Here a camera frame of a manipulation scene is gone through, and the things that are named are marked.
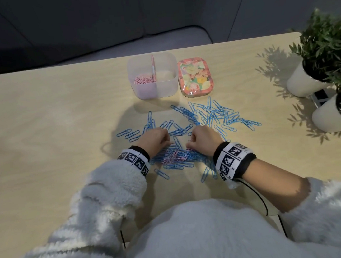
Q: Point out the left marker-printed wristband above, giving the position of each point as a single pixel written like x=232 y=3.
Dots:
x=135 y=159

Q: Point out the right marker-printed wristband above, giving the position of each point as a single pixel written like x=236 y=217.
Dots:
x=232 y=158

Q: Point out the grey bench seat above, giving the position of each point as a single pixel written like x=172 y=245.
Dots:
x=153 y=43

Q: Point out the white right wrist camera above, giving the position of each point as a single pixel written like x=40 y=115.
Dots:
x=231 y=182

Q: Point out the single blue paper clip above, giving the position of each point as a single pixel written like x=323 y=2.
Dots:
x=124 y=132
x=132 y=134

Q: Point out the person's left forearm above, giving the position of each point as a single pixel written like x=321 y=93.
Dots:
x=100 y=212

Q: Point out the pink floral container lid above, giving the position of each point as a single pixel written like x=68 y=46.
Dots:
x=196 y=77

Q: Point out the clear divided plastic container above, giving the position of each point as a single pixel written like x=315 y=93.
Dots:
x=156 y=89

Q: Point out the marker-printed wristband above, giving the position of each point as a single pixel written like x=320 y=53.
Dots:
x=232 y=158
x=135 y=159

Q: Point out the person's right hand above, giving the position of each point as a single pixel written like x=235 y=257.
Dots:
x=204 y=139

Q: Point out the green plant in white pot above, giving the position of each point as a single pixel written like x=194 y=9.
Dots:
x=303 y=80
x=329 y=116

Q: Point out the heap of pink paper clips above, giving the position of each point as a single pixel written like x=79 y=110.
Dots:
x=144 y=79

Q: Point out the person's right forearm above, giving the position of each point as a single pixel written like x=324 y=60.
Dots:
x=277 y=184

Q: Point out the pile of blue pink paperclips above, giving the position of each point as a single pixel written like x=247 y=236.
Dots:
x=213 y=114

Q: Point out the person's white fleece torso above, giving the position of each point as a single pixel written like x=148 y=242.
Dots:
x=211 y=237

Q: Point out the person's left hand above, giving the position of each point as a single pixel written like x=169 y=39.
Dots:
x=155 y=141

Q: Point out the small black marker card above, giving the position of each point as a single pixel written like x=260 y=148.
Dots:
x=319 y=96

